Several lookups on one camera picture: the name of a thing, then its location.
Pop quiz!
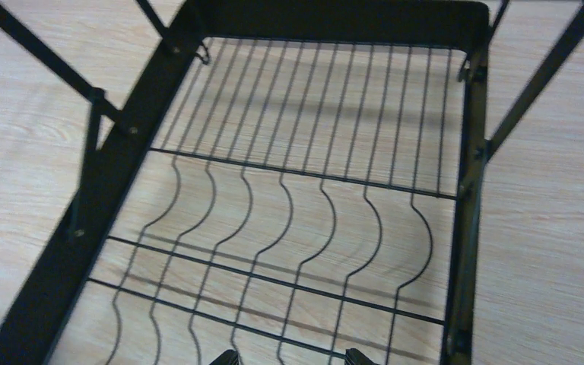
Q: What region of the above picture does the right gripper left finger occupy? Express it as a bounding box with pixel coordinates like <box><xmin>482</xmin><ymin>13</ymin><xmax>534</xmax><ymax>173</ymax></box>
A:
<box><xmin>210</xmin><ymin>349</ymin><xmax>240</xmax><ymax>365</ymax></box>

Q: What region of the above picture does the black wire dish rack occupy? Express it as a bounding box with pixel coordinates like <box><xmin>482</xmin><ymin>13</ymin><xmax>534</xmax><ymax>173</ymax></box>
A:
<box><xmin>0</xmin><ymin>1</ymin><xmax>584</xmax><ymax>364</ymax></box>

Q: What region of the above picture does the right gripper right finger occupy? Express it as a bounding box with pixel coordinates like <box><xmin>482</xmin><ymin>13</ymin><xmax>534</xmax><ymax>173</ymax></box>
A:
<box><xmin>344</xmin><ymin>348</ymin><xmax>376</xmax><ymax>365</ymax></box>

